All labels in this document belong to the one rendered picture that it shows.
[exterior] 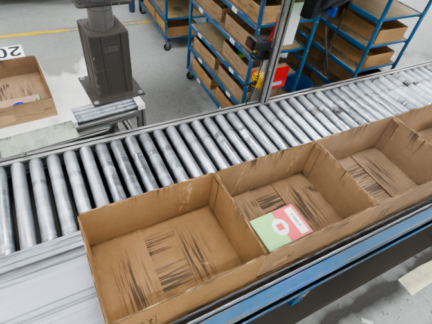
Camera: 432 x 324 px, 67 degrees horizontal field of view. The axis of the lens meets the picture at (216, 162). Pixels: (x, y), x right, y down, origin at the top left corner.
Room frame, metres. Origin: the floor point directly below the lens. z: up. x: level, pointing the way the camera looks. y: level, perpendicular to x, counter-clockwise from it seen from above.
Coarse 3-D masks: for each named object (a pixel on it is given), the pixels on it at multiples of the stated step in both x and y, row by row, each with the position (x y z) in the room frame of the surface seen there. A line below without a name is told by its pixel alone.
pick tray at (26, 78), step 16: (0, 64) 1.29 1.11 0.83; (16, 64) 1.33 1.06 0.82; (32, 64) 1.38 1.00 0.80; (0, 80) 1.26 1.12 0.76; (16, 80) 1.28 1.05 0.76; (32, 80) 1.30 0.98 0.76; (0, 96) 1.14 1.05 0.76; (16, 96) 1.17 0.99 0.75; (48, 96) 1.20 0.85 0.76; (0, 112) 0.96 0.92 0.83; (16, 112) 1.00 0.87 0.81; (32, 112) 1.03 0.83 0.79; (48, 112) 1.07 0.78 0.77; (0, 128) 0.95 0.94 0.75
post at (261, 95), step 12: (288, 0) 1.43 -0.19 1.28; (288, 12) 1.45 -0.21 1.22; (276, 24) 1.46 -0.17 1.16; (288, 24) 1.45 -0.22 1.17; (276, 36) 1.44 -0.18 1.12; (276, 48) 1.43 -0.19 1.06; (276, 60) 1.45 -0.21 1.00; (264, 72) 1.46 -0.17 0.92; (264, 84) 1.44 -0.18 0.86; (252, 96) 1.44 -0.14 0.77; (264, 96) 1.44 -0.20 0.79
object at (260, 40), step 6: (252, 36) 1.46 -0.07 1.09; (258, 36) 1.47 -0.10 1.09; (264, 36) 1.49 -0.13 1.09; (246, 42) 1.44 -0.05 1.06; (252, 42) 1.41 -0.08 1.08; (258, 42) 1.42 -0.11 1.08; (264, 42) 1.44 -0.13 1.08; (270, 42) 1.46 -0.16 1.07; (252, 48) 1.41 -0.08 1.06; (258, 48) 1.43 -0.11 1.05; (264, 48) 1.44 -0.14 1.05; (258, 54) 1.45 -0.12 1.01
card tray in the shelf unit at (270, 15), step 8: (232, 0) 2.26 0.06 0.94; (240, 0) 2.16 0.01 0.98; (248, 0) 2.08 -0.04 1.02; (256, 0) 2.30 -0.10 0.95; (272, 0) 2.34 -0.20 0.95; (280, 0) 2.30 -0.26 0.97; (296, 0) 2.16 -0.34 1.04; (248, 8) 2.06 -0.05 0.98; (256, 8) 1.98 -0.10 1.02; (272, 8) 2.00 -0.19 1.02; (256, 16) 1.97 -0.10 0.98; (264, 16) 1.98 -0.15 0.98; (272, 16) 2.01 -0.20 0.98
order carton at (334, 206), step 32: (256, 160) 0.72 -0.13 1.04; (288, 160) 0.79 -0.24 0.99; (320, 160) 0.81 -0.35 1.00; (256, 192) 0.72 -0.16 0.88; (288, 192) 0.73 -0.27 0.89; (320, 192) 0.76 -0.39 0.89; (352, 192) 0.68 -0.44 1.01; (320, 224) 0.62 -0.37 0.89; (352, 224) 0.57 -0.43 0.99; (288, 256) 0.44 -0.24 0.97
